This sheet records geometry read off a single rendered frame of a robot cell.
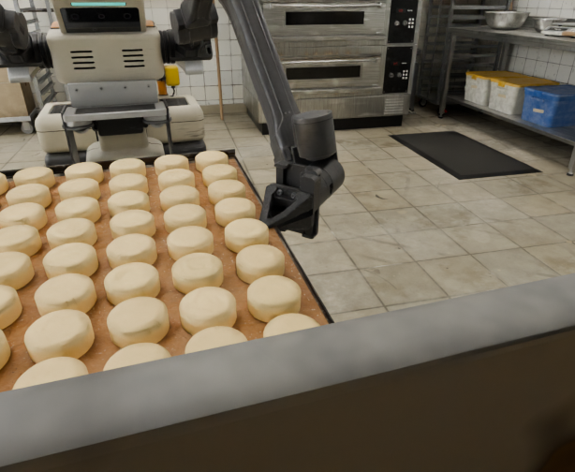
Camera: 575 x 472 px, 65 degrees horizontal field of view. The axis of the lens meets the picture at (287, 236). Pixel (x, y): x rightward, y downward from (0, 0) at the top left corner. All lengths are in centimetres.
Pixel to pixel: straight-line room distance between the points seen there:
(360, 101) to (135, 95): 337
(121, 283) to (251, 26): 51
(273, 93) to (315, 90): 350
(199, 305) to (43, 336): 12
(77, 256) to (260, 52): 46
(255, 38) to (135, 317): 54
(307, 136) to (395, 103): 403
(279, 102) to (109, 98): 67
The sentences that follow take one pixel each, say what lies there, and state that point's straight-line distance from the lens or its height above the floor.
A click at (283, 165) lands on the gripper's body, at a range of 61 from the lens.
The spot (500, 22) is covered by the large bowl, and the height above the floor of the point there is 94.
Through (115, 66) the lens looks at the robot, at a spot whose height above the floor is 99.
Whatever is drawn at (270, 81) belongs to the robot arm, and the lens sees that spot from 78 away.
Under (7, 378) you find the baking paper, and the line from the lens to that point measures 43.
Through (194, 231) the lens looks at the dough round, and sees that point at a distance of 51.
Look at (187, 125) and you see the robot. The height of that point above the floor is 75.
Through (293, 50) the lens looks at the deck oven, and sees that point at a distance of 424.
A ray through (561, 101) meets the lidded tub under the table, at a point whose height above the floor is 44.
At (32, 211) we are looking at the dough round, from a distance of 62.
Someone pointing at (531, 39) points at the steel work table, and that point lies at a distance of 418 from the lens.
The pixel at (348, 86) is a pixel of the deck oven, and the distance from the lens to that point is 444.
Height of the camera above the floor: 115
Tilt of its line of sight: 28 degrees down
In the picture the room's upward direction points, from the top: straight up
